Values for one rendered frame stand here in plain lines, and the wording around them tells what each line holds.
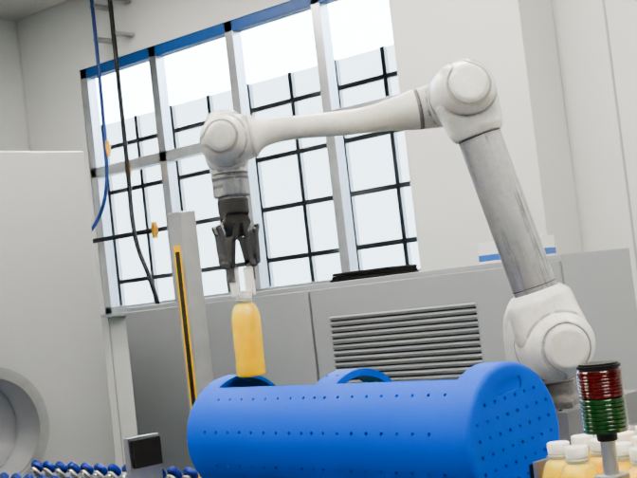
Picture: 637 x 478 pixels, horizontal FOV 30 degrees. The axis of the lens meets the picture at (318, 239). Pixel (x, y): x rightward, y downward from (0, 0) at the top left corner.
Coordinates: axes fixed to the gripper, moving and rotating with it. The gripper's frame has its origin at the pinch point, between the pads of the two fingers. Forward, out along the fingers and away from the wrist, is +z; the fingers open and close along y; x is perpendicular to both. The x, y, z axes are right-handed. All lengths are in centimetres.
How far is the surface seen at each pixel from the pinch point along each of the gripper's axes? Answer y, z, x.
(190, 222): -34, -22, -63
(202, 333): -34, 12, -63
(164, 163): -226, -84, -334
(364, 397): 10, 27, 47
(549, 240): -160, -5, -26
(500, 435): 4, 36, 76
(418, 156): -220, -54, -134
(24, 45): -211, -182, -450
